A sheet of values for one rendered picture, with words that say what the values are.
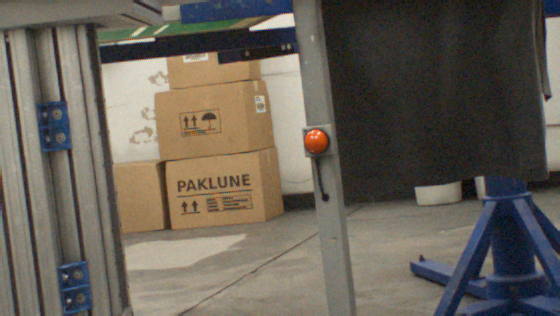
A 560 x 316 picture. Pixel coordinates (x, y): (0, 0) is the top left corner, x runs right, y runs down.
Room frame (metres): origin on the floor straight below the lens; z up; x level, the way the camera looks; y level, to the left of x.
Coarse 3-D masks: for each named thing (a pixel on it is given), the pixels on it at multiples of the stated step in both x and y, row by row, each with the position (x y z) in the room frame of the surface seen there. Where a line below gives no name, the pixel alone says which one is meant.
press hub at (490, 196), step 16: (496, 176) 3.30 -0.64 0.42; (496, 192) 3.30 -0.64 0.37; (512, 192) 3.29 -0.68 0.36; (528, 192) 3.32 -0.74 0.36; (496, 224) 3.31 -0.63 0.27; (512, 224) 3.29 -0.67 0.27; (496, 240) 3.31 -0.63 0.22; (512, 240) 3.29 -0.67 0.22; (496, 256) 3.32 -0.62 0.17; (512, 256) 3.29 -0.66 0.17; (528, 256) 3.30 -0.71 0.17; (496, 272) 3.33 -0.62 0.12; (512, 272) 3.29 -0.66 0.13; (528, 272) 3.29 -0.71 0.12; (544, 272) 3.33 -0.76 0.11; (496, 288) 3.29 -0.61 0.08; (512, 288) 3.26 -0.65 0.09; (528, 288) 3.26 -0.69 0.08; (544, 288) 3.29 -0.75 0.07
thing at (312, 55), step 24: (312, 0) 1.81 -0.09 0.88; (312, 24) 1.82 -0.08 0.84; (312, 48) 1.82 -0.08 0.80; (312, 72) 1.82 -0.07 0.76; (312, 96) 1.82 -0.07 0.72; (312, 120) 1.82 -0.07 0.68; (336, 144) 1.84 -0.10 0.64; (312, 168) 1.82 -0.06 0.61; (336, 168) 1.83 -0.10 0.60; (336, 192) 1.81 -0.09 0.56; (336, 216) 1.82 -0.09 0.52; (336, 240) 1.82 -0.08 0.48; (336, 264) 1.82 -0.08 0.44; (336, 288) 1.82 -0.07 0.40; (336, 312) 1.82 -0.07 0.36
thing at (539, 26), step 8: (536, 0) 2.17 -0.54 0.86; (536, 8) 2.18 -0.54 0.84; (544, 8) 2.39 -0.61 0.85; (536, 16) 2.19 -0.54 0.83; (544, 16) 2.39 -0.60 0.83; (536, 24) 2.23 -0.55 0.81; (544, 24) 2.38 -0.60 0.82; (536, 32) 2.23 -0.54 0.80; (544, 32) 2.38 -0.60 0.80; (536, 40) 2.22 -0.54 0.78; (544, 40) 2.37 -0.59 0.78; (536, 48) 2.09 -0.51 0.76; (544, 48) 2.30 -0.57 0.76; (536, 56) 2.09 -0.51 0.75; (544, 56) 2.28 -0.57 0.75; (544, 64) 2.27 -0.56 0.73; (544, 72) 2.26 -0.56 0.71; (544, 80) 2.25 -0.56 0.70; (544, 88) 2.24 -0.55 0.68; (544, 96) 2.40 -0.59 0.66; (544, 112) 2.12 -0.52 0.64; (544, 120) 2.11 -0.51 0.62; (544, 128) 2.11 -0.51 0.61
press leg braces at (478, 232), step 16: (496, 208) 3.28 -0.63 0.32; (512, 208) 3.27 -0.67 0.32; (528, 208) 3.25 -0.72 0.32; (480, 224) 3.25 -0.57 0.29; (528, 224) 3.20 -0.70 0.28; (544, 224) 3.44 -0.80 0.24; (480, 240) 3.21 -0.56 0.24; (528, 240) 3.19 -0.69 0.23; (544, 240) 3.16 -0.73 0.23; (464, 256) 3.20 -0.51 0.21; (480, 256) 3.21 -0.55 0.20; (544, 256) 3.11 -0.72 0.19; (464, 272) 3.15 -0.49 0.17; (480, 272) 3.66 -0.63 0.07; (448, 288) 3.14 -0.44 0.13; (464, 288) 3.15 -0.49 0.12; (448, 304) 3.10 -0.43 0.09
